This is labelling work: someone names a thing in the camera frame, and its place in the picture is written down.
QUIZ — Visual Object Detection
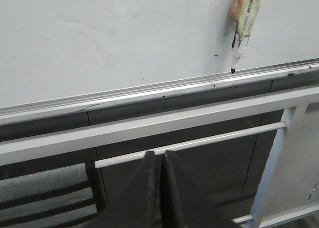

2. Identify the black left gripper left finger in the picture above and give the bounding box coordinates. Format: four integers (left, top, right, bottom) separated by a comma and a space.
85, 151, 159, 228

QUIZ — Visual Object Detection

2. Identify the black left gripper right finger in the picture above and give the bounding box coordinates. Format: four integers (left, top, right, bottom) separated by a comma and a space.
161, 151, 239, 228

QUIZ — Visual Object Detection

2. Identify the white taped whiteboard marker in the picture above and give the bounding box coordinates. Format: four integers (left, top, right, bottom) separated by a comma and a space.
230, 0, 261, 74

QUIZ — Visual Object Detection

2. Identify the grey slatted chair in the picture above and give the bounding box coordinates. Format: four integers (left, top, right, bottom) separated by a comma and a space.
0, 161, 105, 228

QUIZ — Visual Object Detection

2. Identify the white metal pegboard cart frame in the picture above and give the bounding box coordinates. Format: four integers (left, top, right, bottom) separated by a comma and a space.
0, 86, 319, 228

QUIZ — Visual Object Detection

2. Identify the white whiteboard with aluminium frame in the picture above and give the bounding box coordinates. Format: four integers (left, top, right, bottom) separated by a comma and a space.
0, 0, 319, 125

